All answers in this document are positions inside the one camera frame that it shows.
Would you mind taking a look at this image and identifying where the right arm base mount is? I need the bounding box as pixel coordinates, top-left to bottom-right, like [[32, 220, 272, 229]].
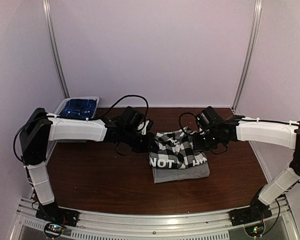
[[229, 205, 272, 226]]

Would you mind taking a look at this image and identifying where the front aluminium rail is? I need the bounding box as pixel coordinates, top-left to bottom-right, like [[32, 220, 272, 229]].
[[8, 197, 300, 240]]

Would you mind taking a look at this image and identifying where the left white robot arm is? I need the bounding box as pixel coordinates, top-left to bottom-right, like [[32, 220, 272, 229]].
[[15, 106, 154, 222]]

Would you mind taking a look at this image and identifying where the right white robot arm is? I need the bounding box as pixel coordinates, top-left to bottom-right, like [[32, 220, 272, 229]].
[[193, 112, 300, 221]]

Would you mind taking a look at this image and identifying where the left black cable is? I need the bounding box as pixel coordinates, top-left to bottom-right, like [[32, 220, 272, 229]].
[[99, 94, 150, 121]]

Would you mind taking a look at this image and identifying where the right aluminium frame post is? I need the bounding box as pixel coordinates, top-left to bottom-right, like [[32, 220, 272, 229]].
[[231, 0, 263, 114]]

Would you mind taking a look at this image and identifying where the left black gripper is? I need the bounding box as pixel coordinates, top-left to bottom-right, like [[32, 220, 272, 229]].
[[122, 127, 160, 153]]

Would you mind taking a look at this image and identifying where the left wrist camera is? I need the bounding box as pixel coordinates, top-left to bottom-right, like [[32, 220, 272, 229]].
[[116, 106, 154, 135]]

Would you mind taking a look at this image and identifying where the aluminium frame post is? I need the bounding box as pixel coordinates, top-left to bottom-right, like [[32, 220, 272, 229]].
[[231, 0, 263, 114], [42, 0, 70, 98]]

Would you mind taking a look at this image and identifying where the left aluminium frame post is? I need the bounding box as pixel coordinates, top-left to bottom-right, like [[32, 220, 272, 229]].
[[42, 0, 70, 98]]

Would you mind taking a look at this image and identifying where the blue plaid shirt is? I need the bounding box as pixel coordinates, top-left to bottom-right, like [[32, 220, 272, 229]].
[[59, 98, 97, 119]]

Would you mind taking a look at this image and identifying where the black white plaid shirt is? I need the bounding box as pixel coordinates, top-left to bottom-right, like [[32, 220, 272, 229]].
[[149, 126, 208, 170]]

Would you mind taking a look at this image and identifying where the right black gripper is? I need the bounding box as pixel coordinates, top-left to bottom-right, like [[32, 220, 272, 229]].
[[193, 129, 221, 151]]

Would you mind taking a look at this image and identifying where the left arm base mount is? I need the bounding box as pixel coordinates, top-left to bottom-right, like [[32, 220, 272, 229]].
[[35, 207, 79, 227]]

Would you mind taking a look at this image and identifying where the grey shirt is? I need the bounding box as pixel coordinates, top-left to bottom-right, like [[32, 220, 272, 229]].
[[152, 162, 210, 184]]

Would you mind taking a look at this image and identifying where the white plastic basket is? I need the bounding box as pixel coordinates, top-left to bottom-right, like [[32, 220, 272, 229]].
[[48, 96, 107, 142]]

